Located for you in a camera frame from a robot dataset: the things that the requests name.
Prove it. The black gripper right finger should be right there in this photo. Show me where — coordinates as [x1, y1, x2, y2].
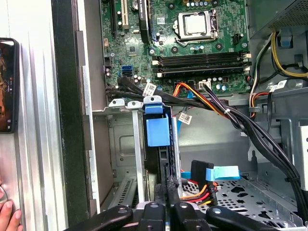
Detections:
[168, 183, 275, 231]

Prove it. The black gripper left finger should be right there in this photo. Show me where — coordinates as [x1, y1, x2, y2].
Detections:
[64, 182, 169, 231]

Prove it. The power wire with black plug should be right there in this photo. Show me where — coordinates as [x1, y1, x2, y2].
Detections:
[180, 160, 219, 207]

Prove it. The blue data wire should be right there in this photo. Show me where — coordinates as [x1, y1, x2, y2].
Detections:
[180, 165, 241, 181]

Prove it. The hard disk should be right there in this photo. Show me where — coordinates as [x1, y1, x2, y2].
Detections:
[142, 102, 180, 193]

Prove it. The metal disk bay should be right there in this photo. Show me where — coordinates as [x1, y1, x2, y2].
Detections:
[91, 95, 183, 210]

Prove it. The bare person hand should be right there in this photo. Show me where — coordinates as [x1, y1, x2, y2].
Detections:
[0, 201, 24, 231]

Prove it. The black open PC case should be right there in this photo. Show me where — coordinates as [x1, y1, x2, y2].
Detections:
[51, 0, 308, 231]

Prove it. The metal optical drive cage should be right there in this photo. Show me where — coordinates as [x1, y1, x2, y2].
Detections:
[247, 86, 308, 174]

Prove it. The black RAM slot bank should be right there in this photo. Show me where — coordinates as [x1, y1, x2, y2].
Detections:
[152, 51, 252, 77]

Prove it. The metal socket cover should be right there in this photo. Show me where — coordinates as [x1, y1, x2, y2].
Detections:
[177, 9, 219, 41]

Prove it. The green motherboard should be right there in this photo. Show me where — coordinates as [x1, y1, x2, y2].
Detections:
[100, 0, 252, 97]

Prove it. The black graphics card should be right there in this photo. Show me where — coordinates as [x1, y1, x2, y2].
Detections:
[138, 0, 152, 44]

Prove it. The silver CPU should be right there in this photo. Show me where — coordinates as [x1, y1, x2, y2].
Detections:
[184, 14, 208, 35]

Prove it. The black smartphone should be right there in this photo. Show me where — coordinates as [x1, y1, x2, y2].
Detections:
[0, 38, 20, 134]

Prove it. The white expansion slot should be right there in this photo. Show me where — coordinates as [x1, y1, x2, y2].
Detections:
[121, 0, 130, 30]

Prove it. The grey power supply unit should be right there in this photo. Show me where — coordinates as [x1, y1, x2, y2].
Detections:
[247, 0, 308, 39]

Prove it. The black cable bundle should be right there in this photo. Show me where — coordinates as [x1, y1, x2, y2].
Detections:
[199, 80, 308, 224]

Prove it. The orange red wire bundle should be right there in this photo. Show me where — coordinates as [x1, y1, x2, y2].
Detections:
[173, 82, 228, 117]

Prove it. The black flat data cable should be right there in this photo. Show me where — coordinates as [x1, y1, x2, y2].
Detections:
[105, 76, 217, 109]

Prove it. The yellow and black power cable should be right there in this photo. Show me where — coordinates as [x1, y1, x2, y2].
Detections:
[270, 31, 308, 78]

